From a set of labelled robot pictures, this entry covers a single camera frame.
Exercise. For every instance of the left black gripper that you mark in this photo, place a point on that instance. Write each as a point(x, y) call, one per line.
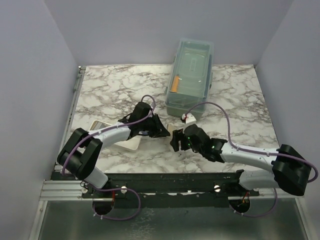
point(159, 130)

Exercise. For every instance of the stack of cards in tray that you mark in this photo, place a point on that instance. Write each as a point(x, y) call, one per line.
point(97, 125)

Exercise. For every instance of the translucent green plastic toolbox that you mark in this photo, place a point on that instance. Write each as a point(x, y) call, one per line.
point(193, 63)

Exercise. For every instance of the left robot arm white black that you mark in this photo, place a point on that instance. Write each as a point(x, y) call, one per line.
point(80, 153)

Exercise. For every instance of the orange tool inside toolbox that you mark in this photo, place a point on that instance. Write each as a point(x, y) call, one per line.
point(175, 83)

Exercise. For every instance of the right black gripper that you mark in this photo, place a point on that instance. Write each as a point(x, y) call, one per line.
point(177, 135)

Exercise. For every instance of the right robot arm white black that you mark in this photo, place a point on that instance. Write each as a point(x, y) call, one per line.
point(277, 168)

